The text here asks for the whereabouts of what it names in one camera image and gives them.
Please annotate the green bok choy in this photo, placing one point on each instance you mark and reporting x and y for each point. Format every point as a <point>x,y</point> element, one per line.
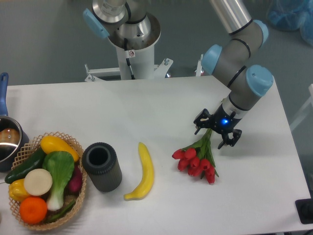
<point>60,165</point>

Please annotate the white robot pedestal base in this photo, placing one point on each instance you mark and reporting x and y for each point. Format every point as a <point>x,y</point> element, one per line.
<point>135,49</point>

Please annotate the white frame at right edge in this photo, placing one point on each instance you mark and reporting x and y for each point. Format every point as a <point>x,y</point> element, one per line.
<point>303,111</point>

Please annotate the yellow squash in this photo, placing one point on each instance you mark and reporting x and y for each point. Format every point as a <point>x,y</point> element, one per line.
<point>50,144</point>

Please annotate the black device at table edge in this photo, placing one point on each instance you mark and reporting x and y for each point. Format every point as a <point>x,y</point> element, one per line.
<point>305,210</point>

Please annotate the blue handled saucepan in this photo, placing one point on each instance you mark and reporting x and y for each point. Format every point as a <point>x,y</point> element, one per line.
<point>12,136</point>

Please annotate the woven wicker basket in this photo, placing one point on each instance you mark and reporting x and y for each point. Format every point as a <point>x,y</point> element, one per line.
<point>74,199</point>

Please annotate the green chili pepper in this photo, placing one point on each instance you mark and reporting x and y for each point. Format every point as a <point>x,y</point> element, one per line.
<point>62,213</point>

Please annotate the yellow banana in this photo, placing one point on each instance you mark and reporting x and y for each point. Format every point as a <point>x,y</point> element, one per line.
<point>148,175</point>

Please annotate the green cucumber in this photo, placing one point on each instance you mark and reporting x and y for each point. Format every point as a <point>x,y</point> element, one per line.
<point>33,162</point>

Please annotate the orange fruit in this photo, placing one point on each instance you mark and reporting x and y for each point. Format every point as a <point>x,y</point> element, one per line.
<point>33,210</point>

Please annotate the purple sweet potato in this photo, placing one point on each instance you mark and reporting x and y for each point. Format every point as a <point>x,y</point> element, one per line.
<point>75,183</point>

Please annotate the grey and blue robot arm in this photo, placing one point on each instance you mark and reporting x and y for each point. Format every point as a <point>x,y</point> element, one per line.
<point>247,84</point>

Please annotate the dark grey ribbed vase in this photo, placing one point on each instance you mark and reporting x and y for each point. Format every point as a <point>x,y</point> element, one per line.
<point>101,164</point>

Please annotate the red tulip bouquet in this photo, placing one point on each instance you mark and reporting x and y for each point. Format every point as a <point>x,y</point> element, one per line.
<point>198,159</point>

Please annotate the blue plastic bag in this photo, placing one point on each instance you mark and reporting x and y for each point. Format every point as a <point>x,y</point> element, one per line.
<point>292,15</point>

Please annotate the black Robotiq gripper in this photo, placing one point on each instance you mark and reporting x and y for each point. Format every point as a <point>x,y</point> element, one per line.
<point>220,122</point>

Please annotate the yellow bell pepper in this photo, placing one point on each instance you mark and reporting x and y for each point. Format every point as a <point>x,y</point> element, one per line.
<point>17,191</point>

